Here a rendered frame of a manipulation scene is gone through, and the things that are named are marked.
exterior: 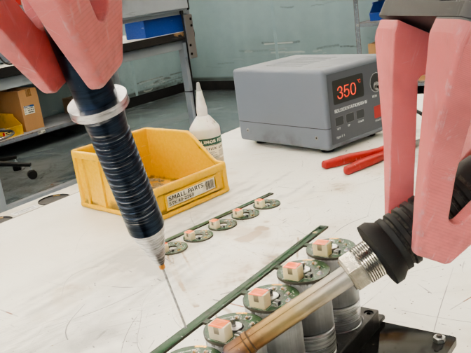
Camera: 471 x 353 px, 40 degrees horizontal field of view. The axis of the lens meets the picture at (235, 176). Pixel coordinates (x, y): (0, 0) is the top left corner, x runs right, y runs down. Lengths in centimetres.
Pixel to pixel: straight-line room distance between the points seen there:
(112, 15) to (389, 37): 11
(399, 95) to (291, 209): 34
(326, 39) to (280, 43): 48
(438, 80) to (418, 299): 22
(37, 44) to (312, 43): 560
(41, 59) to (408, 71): 13
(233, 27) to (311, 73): 550
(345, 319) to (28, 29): 23
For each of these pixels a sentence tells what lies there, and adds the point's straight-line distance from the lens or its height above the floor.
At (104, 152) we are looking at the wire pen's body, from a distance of 18.
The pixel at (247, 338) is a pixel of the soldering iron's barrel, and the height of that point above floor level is 82.
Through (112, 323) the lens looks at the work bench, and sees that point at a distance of 43.
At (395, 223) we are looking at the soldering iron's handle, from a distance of 23.
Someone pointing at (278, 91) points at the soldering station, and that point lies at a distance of 76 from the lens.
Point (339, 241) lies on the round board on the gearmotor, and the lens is 34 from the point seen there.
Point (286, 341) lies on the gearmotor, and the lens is 29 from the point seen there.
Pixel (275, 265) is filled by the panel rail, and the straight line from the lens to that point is 32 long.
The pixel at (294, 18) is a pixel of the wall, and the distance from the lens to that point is 582.
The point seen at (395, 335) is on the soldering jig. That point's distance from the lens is 35.
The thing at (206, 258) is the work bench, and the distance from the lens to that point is 49.
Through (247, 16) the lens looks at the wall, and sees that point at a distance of 610.
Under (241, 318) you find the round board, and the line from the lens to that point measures 27.
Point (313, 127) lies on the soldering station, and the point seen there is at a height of 78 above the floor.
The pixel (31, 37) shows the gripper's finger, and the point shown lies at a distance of 16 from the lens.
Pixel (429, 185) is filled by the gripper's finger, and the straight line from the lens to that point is 22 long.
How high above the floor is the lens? 94
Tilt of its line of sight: 16 degrees down
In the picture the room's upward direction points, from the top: 8 degrees counter-clockwise
